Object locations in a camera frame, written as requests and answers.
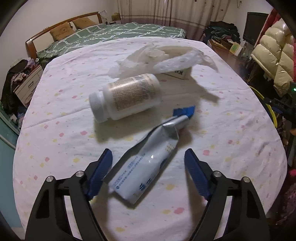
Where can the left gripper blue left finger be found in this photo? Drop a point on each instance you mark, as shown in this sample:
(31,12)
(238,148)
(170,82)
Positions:
(96,171)

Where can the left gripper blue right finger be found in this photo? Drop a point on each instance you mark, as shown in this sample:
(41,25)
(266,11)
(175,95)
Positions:
(198,171)

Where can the silver blue foil pouch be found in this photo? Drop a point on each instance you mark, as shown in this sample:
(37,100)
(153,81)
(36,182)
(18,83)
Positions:
(140,165)

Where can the white pill bottle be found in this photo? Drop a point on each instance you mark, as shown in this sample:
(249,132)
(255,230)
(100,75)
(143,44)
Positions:
(125,97)

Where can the small printed carton box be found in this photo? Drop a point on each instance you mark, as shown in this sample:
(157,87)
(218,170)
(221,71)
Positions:
(180,74)

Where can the white plastic bag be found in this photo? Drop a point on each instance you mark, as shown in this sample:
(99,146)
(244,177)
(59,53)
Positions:
(152,59)

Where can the yellow rim trash bin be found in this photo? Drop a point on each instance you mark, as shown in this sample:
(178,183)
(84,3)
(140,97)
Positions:
(266,106)

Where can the cream puffer jacket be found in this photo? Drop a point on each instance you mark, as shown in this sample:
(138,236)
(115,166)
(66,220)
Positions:
(275,55)

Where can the white floral tablecloth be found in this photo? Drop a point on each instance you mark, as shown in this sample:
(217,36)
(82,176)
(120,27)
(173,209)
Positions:
(230,130)

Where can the wooden low cabinet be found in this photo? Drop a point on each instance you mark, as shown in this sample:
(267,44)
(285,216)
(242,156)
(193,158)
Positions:
(238,64)

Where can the black television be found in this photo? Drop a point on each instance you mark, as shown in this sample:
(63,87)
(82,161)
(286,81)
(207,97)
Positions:
(254,23)

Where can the pile of clothes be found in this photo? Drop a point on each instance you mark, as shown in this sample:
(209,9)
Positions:
(220,30)

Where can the white nightstand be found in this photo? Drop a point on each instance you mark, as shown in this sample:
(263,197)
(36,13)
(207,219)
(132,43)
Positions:
(25,90)

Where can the dark clothes on nightstand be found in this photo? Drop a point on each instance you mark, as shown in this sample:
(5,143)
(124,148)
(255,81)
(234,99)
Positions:
(14,77)

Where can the pink white curtains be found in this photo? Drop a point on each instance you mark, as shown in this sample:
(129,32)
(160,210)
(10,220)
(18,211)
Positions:
(190,15)

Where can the green plaid duvet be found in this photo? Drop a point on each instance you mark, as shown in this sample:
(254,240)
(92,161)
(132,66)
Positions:
(102,33)

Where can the wooden bed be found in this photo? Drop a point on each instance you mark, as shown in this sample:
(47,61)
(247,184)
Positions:
(43,39)

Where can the left brown pillow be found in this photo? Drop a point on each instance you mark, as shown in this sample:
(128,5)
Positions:
(62,31)

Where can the brown pillow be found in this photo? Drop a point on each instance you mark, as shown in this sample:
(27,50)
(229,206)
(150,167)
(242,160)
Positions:
(81,23)
(62,31)

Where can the right brown pillow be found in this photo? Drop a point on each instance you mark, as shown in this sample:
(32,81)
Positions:
(81,23)

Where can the cardboard box by bed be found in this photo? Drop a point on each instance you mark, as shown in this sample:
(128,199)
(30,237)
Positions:
(116,17)

